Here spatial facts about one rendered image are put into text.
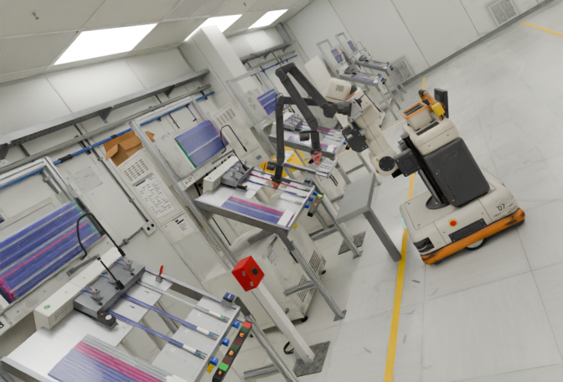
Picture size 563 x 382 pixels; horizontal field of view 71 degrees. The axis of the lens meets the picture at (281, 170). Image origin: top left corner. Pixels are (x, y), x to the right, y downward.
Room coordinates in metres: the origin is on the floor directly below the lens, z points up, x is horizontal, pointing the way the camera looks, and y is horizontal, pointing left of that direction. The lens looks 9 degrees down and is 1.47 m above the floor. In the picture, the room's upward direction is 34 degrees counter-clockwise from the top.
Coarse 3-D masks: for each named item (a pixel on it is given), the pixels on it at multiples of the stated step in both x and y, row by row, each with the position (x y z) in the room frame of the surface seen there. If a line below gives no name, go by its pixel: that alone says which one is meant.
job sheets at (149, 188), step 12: (144, 180) 2.93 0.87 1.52; (156, 180) 2.88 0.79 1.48; (144, 192) 2.96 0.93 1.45; (156, 192) 2.91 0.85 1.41; (156, 204) 2.95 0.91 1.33; (168, 204) 2.90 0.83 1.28; (156, 216) 2.99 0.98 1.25; (180, 216) 2.89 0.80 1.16; (180, 228) 2.92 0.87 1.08; (192, 228) 2.87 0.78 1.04
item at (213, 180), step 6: (228, 162) 3.26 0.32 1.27; (234, 162) 3.27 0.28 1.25; (216, 168) 3.12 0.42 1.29; (222, 168) 3.13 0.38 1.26; (228, 168) 3.14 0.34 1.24; (210, 174) 3.02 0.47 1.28; (216, 174) 3.03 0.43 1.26; (222, 174) 3.06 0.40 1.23; (204, 180) 2.95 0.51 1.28; (210, 180) 2.94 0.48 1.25; (216, 180) 2.98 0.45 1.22; (204, 186) 2.96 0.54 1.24; (210, 186) 2.94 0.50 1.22; (216, 186) 3.01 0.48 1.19
